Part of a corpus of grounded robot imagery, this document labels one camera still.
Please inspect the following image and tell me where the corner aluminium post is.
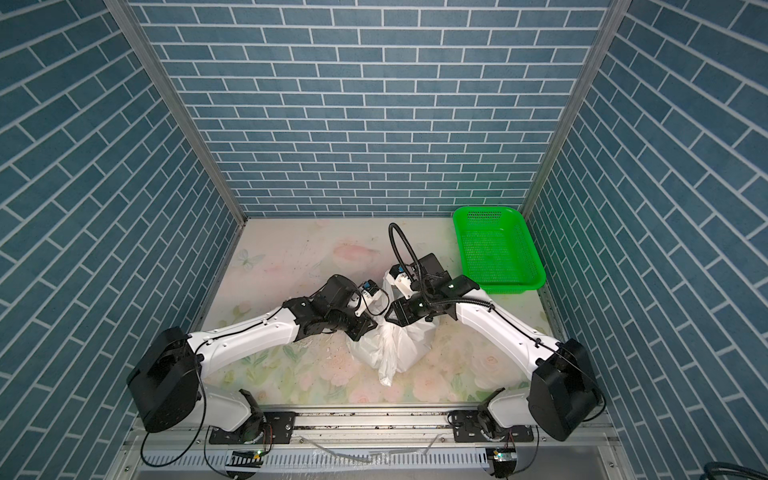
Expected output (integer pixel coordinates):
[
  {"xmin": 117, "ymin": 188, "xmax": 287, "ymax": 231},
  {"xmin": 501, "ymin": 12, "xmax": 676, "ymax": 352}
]
[
  {"xmin": 104, "ymin": 0, "xmax": 247, "ymax": 227},
  {"xmin": 521, "ymin": 0, "xmax": 631, "ymax": 221}
]

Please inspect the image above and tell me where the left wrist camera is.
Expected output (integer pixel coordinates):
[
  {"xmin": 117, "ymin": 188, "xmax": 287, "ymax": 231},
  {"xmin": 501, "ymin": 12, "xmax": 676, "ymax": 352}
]
[{"xmin": 356, "ymin": 281, "xmax": 384, "ymax": 317}]

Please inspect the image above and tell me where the left corner aluminium post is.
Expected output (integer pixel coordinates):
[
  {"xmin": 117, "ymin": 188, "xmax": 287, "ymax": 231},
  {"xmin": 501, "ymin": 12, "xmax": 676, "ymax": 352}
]
[{"xmin": 104, "ymin": 0, "xmax": 247, "ymax": 227}]

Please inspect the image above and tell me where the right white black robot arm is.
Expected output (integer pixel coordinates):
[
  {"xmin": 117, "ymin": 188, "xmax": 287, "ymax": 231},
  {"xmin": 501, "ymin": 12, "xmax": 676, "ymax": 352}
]
[{"xmin": 383, "ymin": 254, "xmax": 603, "ymax": 441}]

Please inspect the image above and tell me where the white plastic bag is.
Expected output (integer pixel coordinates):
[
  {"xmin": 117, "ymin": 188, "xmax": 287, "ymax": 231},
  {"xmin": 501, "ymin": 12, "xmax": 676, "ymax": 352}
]
[{"xmin": 347, "ymin": 279, "xmax": 439, "ymax": 387}]

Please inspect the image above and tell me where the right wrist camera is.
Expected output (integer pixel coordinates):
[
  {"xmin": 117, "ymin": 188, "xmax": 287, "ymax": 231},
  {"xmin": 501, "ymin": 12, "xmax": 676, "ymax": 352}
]
[{"xmin": 384, "ymin": 264, "xmax": 415, "ymax": 299}]

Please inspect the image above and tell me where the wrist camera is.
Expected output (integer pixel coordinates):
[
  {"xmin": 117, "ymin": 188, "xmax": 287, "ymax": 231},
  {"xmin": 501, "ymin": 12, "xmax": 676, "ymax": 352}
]
[
  {"xmin": 384, "ymin": 264, "xmax": 415, "ymax": 299},
  {"xmin": 356, "ymin": 281, "xmax": 384, "ymax": 317}
]

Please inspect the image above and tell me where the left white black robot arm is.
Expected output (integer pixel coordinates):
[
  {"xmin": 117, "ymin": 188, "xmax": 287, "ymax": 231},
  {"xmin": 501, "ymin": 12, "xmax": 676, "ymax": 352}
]
[{"xmin": 127, "ymin": 275, "xmax": 385, "ymax": 442}]

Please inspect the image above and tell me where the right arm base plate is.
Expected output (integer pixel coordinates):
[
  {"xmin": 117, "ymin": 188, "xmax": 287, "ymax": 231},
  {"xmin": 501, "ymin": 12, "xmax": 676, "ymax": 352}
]
[{"xmin": 447, "ymin": 410, "xmax": 534, "ymax": 443}]

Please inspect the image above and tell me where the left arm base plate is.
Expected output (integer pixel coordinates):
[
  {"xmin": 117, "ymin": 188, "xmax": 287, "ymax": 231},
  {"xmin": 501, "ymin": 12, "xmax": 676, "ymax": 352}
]
[{"xmin": 208, "ymin": 411, "xmax": 296, "ymax": 446}]

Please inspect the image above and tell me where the right corner aluminium post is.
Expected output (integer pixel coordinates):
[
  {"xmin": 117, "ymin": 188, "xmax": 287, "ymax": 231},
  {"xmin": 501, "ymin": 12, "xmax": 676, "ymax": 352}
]
[{"xmin": 521, "ymin": 0, "xmax": 631, "ymax": 221}]

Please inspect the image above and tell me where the green plastic basket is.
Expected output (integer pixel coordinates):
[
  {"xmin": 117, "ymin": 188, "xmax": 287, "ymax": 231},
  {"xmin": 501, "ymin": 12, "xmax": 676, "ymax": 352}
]
[{"xmin": 452, "ymin": 206, "xmax": 546, "ymax": 294}]

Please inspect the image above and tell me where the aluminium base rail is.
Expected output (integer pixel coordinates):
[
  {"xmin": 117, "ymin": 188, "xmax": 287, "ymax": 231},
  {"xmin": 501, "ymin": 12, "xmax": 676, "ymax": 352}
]
[{"xmin": 106, "ymin": 405, "xmax": 634, "ymax": 479}]

